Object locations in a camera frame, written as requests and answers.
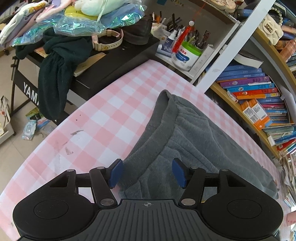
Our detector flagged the white wooden bookshelf frame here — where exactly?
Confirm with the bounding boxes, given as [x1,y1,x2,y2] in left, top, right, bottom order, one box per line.
[154,0,296,160]

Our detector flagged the lower orange white box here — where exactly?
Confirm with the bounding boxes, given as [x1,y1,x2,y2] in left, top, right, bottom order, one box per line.
[240,100,263,131]

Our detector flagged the black Yamaha keyboard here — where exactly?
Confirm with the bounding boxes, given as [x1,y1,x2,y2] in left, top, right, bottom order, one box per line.
[10,37,159,115]

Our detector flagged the pink white watch strap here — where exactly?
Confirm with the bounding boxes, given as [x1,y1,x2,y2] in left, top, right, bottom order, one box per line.
[92,29,124,52]

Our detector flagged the grey sweatshirt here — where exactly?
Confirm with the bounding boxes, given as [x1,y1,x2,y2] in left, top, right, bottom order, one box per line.
[118,90,278,200]

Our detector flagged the upper orange white box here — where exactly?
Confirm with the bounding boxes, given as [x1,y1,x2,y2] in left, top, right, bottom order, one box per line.
[248,99,273,128]

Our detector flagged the wet wipes pack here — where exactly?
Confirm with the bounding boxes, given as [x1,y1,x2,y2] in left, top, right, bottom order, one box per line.
[22,120,37,141]

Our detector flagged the white quilted handbag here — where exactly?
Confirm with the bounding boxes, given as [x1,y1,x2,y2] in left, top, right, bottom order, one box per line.
[258,14,283,45]

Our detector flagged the white green-lidded tub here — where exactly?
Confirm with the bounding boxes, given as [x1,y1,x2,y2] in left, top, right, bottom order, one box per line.
[171,41,202,71]

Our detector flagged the orange white box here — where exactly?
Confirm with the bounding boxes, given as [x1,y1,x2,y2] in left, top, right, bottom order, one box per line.
[240,100,263,131]
[248,99,273,128]

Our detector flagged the red tassel ornament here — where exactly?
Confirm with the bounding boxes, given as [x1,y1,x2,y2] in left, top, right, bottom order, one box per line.
[171,20,195,53]

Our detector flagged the dark brown hat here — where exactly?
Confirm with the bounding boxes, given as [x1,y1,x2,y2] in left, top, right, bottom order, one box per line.
[122,16,152,45]

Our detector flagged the white tall carton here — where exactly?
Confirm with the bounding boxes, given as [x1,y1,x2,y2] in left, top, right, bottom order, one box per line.
[189,44,214,75]

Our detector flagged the pink checked table mat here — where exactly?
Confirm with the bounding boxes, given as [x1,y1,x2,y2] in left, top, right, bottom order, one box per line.
[1,60,280,240]

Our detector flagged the dark green garment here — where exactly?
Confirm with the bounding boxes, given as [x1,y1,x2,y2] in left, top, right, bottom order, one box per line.
[16,28,92,121]

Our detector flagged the iridescent plastic bag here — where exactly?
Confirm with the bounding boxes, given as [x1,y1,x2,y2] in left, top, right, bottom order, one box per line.
[10,1,146,47]

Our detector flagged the leaning row of books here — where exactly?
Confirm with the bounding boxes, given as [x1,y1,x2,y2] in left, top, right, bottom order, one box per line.
[216,63,295,154]

